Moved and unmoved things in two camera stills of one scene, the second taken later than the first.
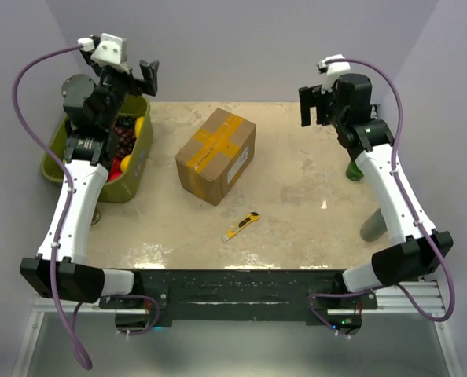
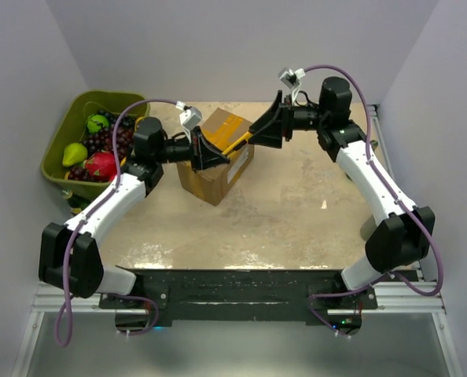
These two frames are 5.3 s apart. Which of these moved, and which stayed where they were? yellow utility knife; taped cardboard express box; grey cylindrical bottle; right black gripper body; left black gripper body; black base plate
Moved: yellow utility knife; right black gripper body; left black gripper body
Stayed: black base plate; grey cylindrical bottle; taped cardboard express box
